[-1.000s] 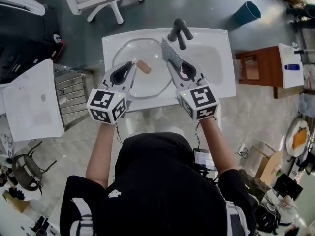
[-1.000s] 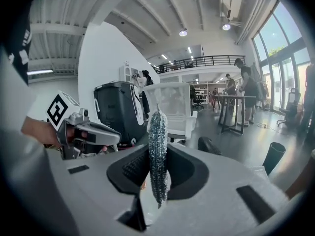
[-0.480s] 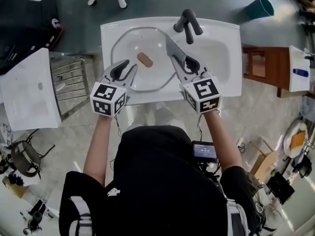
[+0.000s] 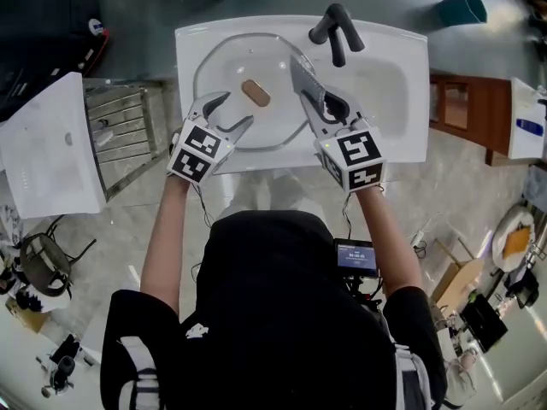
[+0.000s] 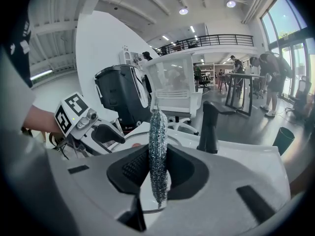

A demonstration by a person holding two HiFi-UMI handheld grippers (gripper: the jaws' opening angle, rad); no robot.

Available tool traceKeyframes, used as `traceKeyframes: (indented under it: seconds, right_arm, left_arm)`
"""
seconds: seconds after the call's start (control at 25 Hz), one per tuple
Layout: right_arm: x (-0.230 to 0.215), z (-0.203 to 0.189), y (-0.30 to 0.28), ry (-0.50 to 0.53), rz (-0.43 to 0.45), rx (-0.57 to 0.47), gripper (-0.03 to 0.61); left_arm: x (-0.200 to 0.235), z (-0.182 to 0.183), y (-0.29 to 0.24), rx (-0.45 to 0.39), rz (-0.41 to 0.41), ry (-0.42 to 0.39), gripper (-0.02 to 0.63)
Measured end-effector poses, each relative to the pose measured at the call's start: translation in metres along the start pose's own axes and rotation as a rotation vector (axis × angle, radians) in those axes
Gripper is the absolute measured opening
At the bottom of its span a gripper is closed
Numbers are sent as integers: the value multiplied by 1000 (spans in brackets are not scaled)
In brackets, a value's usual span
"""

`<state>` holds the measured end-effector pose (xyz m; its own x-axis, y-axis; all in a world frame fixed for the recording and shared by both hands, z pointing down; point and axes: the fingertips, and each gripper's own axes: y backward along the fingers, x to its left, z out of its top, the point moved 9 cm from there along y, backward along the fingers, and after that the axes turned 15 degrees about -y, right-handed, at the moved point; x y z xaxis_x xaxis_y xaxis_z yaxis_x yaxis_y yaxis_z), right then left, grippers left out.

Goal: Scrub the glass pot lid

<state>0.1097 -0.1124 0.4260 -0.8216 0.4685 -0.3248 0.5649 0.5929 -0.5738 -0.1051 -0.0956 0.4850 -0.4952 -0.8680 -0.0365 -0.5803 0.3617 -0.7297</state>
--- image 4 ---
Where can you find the white sink with white faucet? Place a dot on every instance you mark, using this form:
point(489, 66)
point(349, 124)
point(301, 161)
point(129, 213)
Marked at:
point(47, 152)

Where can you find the blue flat packet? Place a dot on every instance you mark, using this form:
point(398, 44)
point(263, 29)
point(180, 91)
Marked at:
point(529, 126)

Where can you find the white round pet bed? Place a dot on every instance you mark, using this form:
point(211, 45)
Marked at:
point(502, 237)

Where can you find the black case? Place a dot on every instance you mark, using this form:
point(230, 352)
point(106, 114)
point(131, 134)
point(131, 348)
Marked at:
point(485, 323)

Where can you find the light wooden board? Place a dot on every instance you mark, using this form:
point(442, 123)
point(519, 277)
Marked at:
point(459, 280)

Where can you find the white sink basin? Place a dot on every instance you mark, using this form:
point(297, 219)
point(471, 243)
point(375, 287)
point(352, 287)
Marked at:
point(397, 101)

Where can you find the chest-mounted monitor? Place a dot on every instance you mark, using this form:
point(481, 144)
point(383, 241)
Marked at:
point(357, 256)

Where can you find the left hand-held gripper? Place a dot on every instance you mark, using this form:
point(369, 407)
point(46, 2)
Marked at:
point(194, 156)

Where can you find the person's black t-shirt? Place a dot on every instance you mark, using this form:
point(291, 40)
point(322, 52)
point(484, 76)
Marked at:
point(273, 323)

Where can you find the white sink on wooden cabinet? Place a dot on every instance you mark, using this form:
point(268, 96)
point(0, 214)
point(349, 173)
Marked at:
point(525, 101)

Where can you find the dark teal trash bin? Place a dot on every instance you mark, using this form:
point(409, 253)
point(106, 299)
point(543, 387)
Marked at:
point(463, 7)

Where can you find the black faucet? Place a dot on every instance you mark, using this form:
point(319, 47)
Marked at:
point(337, 28)

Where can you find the white power strip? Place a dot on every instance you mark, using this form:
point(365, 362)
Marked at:
point(417, 237)

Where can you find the black cabinet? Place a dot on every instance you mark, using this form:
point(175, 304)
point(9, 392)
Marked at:
point(38, 36)

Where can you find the steel rack frame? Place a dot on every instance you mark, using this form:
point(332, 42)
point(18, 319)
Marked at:
point(124, 130)

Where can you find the black round stool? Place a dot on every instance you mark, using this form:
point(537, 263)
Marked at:
point(45, 263)

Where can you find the orange cushion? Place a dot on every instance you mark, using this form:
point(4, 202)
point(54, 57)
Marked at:
point(518, 241)

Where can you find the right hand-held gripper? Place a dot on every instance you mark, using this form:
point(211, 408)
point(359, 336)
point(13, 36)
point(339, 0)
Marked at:
point(354, 156)

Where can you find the person's left forearm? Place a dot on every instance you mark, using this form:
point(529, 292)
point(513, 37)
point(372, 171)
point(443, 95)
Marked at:
point(164, 237)

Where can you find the person's right forearm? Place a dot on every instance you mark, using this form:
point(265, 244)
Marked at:
point(386, 237)

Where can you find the grey scrubbing sponge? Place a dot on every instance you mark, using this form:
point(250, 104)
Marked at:
point(305, 79)

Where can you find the glass pot lid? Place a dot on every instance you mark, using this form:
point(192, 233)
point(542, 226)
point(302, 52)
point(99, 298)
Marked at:
point(256, 66)

